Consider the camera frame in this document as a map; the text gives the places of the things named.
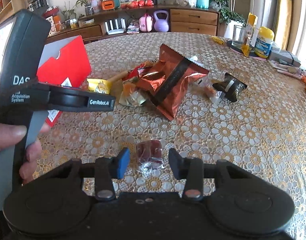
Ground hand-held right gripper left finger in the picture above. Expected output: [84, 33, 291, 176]
[64, 147, 130, 202]

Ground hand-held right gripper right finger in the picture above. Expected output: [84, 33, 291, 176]
[168, 148, 235, 201]

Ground dark red candy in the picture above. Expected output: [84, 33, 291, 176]
[136, 140, 165, 173]

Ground red cardboard box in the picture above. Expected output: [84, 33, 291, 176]
[36, 35, 92, 128]

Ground gold foil snack packet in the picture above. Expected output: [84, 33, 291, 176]
[118, 79, 149, 108]

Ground yellow snack packet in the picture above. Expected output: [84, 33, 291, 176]
[87, 78, 112, 95]

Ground copper red chip bag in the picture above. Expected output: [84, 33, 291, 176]
[136, 43, 210, 121]

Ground black snack packet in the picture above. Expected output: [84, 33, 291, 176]
[212, 72, 248, 102]

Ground person's left hand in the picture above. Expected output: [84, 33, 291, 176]
[0, 124, 51, 185]

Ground orange white carton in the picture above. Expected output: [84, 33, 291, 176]
[45, 15, 62, 34]

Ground small green potted plant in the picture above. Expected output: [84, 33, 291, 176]
[61, 2, 77, 27]

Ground clear wrapped orange candy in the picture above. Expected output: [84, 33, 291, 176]
[201, 84, 224, 105]

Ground sausage stick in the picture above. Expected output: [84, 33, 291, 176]
[107, 71, 129, 83]

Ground white router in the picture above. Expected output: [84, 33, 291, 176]
[104, 17, 127, 35]

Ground orange radio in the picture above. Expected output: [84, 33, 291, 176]
[101, 0, 120, 10]

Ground stack of magazines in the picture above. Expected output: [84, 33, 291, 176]
[126, 20, 140, 34]

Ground pink toy case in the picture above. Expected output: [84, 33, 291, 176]
[139, 14, 154, 32]

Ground dark round coaster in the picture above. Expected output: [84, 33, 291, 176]
[227, 39, 256, 55]

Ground yellow candy wrapper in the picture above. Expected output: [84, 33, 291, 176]
[210, 35, 226, 46]

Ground purple kettlebell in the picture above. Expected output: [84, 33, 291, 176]
[153, 10, 170, 32]

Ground clear drinking glass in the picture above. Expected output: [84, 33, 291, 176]
[232, 24, 246, 48]

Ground pink papers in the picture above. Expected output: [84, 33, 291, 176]
[269, 60, 303, 79]

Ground wooden tv cabinet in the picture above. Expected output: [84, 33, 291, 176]
[46, 5, 220, 44]

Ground yellow lid supplement bottle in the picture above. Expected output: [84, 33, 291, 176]
[254, 26, 275, 58]

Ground tall yellow packet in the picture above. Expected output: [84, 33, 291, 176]
[242, 12, 258, 57]

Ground green plant in white pot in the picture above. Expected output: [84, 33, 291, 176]
[209, 0, 245, 39]

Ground gold curtain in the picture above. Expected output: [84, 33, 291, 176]
[273, 0, 297, 53]

